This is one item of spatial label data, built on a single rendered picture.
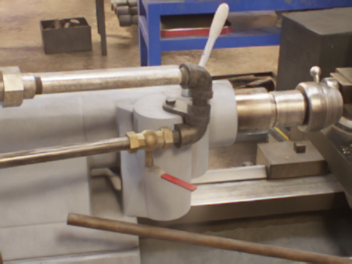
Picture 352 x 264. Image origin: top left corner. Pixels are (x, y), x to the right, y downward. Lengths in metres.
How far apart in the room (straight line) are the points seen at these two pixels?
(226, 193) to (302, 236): 0.21
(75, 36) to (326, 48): 2.75
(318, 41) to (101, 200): 1.57
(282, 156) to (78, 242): 0.57
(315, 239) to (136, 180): 0.56
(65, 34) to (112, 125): 3.82
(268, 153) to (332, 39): 1.13
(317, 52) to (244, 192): 1.22
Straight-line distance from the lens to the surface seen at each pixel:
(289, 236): 1.24
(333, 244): 1.25
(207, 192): 1.16
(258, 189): 1.19
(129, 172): 0.81
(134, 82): 0.67
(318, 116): 0.93
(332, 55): 2.33
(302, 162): 1.23
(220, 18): 0.82
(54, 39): 4.62
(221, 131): 0.87
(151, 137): 0.71
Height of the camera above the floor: 1.48
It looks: 27 degrees down
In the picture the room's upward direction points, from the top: straight up
